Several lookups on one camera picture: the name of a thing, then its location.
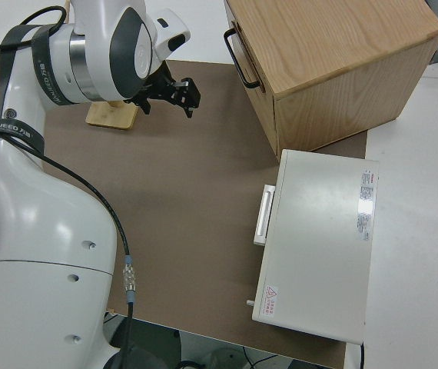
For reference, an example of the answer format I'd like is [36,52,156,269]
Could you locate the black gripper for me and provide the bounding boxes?
[124,63,201,118]

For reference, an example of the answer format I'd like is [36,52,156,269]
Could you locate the black metal drawer handle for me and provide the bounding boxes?
[223,28,267,94]

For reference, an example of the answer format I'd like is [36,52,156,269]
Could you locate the light wooden drawer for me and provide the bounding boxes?
[224,0,267,95]

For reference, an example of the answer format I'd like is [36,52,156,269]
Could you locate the wooden mug stand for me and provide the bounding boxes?
[65,0,139,131]

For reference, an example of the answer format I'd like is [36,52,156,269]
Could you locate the brown table mat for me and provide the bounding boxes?
[0,46,370,369]

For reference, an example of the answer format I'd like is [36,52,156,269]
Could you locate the light wooden cabinet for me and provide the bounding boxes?
[224,0,438,162]

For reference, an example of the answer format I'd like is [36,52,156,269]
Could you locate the white box appliance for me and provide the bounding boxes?
[251,148,380,345]

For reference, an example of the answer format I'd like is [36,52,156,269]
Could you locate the white text label sticker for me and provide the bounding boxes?
[355,168,378,243]

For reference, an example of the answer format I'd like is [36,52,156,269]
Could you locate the red warning triangle sticker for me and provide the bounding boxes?
[261,284,280,317]

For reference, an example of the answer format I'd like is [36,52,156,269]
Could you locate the dark floor stand base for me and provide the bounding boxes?
[103,313,184,369]

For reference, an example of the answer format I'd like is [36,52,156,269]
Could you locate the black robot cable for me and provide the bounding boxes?
[0,5,138,369]

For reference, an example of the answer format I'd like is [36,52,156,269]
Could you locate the white appliance door handle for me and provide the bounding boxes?
[253,184,277,247]

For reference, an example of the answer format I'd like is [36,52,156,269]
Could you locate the black velcro strap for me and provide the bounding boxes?
[31,25,70,108]
[0,119,46,155]

